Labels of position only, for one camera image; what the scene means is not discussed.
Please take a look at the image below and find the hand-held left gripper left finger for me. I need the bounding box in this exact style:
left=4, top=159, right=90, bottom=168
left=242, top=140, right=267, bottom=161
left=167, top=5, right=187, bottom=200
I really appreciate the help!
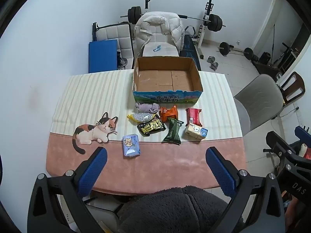
left=27, top=147, right=108, bottom=233

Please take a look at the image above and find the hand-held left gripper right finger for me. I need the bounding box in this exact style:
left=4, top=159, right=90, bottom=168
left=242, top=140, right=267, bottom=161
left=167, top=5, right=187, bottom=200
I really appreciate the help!
left=205, top=147, right=286, bottom=233

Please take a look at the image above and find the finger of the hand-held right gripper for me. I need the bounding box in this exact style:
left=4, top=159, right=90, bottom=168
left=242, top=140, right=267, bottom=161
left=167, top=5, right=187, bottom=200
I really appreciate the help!
left=294, top=126, right=311, bottom=148
left=266, top=131, right=311, bottom=173

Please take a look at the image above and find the light blue tissue packet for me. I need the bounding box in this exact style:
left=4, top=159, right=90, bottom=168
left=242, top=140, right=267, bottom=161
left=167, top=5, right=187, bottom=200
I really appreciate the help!
left=122, top=133, right=141, bottom=158

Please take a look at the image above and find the small milk carton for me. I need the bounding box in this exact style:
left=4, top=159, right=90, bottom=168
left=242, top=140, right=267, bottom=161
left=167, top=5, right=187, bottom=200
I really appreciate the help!
left=185, top=123, right=209, bottom=141

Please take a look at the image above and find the red packet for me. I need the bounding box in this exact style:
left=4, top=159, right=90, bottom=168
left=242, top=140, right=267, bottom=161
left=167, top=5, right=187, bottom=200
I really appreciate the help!
left=185, top=108, right=203, bottom=127

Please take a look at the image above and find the dark green packet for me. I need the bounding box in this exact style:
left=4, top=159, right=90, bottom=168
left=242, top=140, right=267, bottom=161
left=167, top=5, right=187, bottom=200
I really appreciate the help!
left=163, top=117, right=184, bottom=145

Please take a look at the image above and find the yellow silver packet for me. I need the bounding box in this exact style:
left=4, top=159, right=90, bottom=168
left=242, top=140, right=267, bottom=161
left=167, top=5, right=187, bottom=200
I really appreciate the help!
left=128, top=112, right=157, bottom=123

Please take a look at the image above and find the black yellow wipes packet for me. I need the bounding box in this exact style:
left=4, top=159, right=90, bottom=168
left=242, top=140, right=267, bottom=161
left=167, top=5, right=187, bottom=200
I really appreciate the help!
left=137, top=115, right=166, bottom=136

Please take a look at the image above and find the orange packet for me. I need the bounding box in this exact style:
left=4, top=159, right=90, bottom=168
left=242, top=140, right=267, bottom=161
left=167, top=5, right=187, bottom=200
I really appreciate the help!
left=159, top=105, right=179, bottom=123

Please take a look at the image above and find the purple-grey cloth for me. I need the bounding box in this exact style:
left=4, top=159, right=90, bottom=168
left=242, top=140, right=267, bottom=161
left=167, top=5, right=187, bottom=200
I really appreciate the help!
left=135, top=102, right=159, bottom=114

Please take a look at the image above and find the cardboard box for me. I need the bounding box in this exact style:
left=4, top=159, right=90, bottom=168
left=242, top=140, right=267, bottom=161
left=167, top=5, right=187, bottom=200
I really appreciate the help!
left=132, top=57, right=203, bottom=103

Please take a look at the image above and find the brown wooden chair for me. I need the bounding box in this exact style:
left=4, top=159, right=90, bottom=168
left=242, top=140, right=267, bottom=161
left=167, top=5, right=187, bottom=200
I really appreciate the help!
left=276, top=71, right=305, bottom=105

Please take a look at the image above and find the grey shell chair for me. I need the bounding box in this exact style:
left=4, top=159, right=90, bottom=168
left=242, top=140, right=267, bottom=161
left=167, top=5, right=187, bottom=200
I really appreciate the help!
left=233, top=74, right=285, bottom=136

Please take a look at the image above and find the person's dark fleece clothing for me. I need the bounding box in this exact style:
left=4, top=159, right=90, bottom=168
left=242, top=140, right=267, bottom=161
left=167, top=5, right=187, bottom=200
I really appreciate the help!
left=117, top=186, right=243, bottom=233

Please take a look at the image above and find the black exercise equipment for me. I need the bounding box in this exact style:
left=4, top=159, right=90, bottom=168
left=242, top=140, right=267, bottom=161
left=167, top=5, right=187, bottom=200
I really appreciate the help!
left=258, top=42, right=300, bottom=74

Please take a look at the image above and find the chrome dumbbell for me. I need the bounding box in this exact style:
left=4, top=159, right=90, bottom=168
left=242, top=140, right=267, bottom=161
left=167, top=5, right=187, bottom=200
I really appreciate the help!
left=207, top=56, right=219, bottom=71

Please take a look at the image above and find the blue board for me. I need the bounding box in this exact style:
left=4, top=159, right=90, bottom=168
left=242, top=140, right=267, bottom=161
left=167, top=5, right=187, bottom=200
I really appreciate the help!
left=89, top=39, right=118, bottom=74

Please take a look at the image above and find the short black barbell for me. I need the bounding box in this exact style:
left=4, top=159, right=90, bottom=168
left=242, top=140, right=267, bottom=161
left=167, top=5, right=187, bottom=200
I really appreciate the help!
left=218, top=42, right=254, bottom=59

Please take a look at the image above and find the dark blue weight bench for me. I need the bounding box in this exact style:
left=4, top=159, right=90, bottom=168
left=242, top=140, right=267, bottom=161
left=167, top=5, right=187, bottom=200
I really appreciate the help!
left=179, top=25, right=203, bottom=71

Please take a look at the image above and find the racked black barbell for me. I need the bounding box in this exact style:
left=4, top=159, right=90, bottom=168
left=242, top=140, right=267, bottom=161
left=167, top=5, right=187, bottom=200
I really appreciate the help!
left=120, top=6, right=226, bottom=32

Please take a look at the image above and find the white barbell rack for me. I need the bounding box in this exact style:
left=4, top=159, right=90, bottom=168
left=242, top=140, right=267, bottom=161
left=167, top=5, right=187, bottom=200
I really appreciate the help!
left=143, top=0, right=215, bottom=48

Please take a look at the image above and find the white padded black-frame chair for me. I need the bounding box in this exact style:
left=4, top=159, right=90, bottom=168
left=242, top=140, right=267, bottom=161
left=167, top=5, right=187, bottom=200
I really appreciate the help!
left=92, top=22, right=135, bottom=70

